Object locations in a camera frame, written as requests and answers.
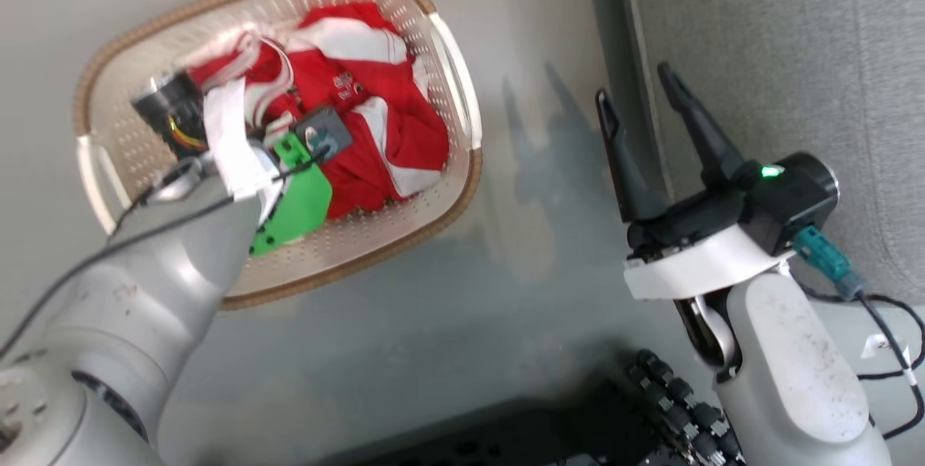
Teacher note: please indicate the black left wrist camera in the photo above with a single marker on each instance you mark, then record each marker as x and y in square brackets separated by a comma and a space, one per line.
[173, 108]

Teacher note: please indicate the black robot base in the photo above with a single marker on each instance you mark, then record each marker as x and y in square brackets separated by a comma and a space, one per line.
[549, 437]

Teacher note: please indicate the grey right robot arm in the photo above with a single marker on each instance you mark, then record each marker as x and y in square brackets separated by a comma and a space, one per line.
[788, 365]

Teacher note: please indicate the cream perforated laundry basket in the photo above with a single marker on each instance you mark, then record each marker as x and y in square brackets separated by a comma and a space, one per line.
[433, 191]

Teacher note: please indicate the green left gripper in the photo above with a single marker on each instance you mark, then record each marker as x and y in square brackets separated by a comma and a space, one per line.
[300, 199]

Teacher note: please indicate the grey fabric sofa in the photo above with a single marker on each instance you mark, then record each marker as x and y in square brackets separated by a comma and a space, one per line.
[795, 32]

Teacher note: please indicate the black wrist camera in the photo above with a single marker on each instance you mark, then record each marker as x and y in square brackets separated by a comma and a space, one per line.
[173, 108]
[795, 199]

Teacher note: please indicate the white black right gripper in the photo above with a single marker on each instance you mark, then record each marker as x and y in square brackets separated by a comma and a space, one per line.
[694, 256]

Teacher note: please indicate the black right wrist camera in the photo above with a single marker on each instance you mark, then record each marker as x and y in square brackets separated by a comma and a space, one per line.
[795, 199]

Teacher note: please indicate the red and white clothing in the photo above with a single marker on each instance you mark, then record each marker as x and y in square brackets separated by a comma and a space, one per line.
[390, 141]

